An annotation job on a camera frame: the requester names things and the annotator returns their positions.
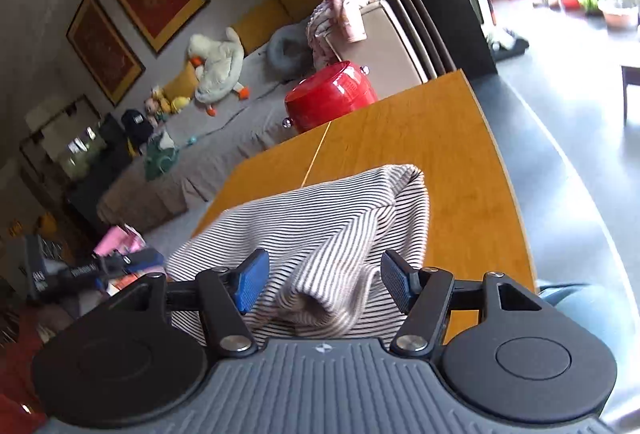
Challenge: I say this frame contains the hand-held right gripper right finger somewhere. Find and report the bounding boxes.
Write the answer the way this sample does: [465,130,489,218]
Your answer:
[381,250,544,358]

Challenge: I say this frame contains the black cap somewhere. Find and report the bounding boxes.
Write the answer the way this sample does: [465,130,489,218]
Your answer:
[121,109,155,141]

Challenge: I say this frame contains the pink bag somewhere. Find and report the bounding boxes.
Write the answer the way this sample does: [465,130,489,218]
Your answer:
[94,223,147,261]

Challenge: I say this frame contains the pink clothes pile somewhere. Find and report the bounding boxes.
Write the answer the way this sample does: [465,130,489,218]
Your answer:
[306,0,391,66]

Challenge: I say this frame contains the white shelf unit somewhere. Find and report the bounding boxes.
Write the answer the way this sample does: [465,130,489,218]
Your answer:
[20,93,102,181]

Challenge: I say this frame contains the grey sofa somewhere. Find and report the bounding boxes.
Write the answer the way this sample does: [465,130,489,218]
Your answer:
[97,0,432,235]

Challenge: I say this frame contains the grey striped pants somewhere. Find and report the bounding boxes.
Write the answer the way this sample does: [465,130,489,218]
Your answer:
[167,164,431,348]

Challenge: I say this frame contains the small dark stool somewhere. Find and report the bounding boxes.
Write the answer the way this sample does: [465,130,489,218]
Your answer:
[620,61,640,125]

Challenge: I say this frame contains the yellow pillow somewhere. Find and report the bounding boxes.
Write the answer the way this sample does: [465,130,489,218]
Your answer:
[162,63,200,101]

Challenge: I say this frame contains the green plush toy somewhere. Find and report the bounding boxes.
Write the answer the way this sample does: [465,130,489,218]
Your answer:
[144,131,180,181]

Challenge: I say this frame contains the red cloth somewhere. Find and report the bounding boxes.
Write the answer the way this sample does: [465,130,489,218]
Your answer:
[0,304,53,417]

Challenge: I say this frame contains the grey neck pillow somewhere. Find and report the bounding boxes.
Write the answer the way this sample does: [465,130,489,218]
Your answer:
[267,22,317,78]

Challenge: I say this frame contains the red round stool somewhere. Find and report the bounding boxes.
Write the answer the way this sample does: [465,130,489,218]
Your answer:
[283,61,380,135]

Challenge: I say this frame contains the small plush doll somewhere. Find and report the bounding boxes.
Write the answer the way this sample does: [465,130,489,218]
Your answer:
[144,86,169,125]

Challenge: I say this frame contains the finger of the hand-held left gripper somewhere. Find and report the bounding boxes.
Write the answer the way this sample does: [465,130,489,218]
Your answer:
[92,248,167,279]

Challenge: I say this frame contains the blue-grey chair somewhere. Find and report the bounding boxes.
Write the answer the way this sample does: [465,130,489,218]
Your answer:
[537,281,632,367]

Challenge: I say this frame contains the black cabinet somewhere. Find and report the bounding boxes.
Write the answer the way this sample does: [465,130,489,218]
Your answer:
[65,113,135,236]

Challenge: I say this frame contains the white goose plush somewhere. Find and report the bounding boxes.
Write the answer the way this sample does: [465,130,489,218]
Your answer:
[187,27,251,117]

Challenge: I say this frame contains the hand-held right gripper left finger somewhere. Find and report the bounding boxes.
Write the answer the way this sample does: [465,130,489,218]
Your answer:
[112,248,271,359]

